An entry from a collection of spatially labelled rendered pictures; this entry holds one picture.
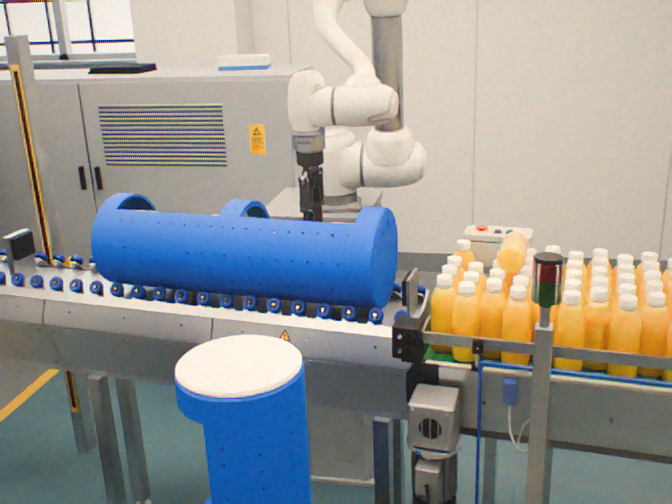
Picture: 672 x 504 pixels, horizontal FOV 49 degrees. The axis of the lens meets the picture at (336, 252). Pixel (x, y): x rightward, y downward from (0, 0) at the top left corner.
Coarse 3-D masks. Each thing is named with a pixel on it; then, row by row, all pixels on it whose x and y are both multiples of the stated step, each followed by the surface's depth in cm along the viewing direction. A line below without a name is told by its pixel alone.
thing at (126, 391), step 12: (120, 384) 261; (132, 384) 263; (120, 396) 263; (132, 396) 264; (120, 408) 265; (132, 408) 264; (132, 420) 265; (132, 432) 267; (132, 444) 268; (132, 456) 270; (144, 456) 274; (132, 468) 272; (144, 468) 275; (132, 480) 274; (144, 480) 275; (132, 492) 276; (144, 492) 276
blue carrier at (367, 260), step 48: (96, 240) 221; (144, 240) 215; (192, 240) 211; (240, 240) 206; (288, 240) 202; (336, 240) 198; (384, 240) 204; (192, 288) 220; (240, 288) 212; (288, 288) 206; (336, 288) 200; (384, 288) 208
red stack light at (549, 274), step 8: (536, 264) 155; (560, 264) 154; (536, 272) 155; (544, 272) 154; (552, 272) 153; (560, 272) 154; (536, 280) 156; (544, 280) 154; (552, 280) 154; (560, 280) 155
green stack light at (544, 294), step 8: (536, 288) 156; (544, 288) 155; (552, 288) 155; (560, 288) 156; (536, 296) 157; (544, 296) 155; (552, 296) 155; (560, 296) 156; (544, 304) 156; (552, 304) 156
